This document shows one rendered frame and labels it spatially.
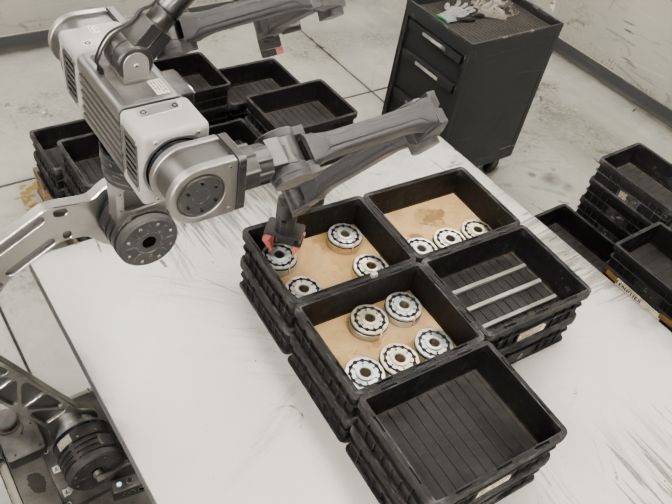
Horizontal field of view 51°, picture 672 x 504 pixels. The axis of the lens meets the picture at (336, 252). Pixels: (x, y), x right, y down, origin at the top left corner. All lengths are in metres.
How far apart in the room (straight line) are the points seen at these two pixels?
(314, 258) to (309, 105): 1.37
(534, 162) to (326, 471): 2.80
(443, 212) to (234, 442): 1.00
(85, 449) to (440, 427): 0.99
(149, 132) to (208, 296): 0.91
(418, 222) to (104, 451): 1.14
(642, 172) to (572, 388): 1.62
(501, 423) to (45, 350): 1.76
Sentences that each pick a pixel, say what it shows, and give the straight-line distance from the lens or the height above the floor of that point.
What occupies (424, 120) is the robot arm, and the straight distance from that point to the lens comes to 1.49.
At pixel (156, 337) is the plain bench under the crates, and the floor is 0.70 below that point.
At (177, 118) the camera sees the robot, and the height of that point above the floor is 1.53.
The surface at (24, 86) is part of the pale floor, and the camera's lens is 4.26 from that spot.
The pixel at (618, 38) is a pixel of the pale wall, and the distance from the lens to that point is 5.22.
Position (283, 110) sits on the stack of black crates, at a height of 0.49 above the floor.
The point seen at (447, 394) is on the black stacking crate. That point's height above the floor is 0.83.
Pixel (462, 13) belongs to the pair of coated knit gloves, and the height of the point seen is 0.89.
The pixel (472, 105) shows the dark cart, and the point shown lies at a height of 0.56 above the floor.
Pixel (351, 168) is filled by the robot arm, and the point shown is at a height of 1.25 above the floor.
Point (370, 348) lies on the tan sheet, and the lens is 1.84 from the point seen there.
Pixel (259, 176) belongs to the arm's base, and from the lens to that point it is 1.27.
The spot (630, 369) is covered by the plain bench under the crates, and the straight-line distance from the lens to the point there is 2.27.
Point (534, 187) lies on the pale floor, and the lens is 4.01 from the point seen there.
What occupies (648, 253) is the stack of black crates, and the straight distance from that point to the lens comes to 3.07.
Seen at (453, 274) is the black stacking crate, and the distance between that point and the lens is 2.09.
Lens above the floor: 2.25
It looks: 44 degrees down
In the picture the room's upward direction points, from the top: 12 degrees clockwise
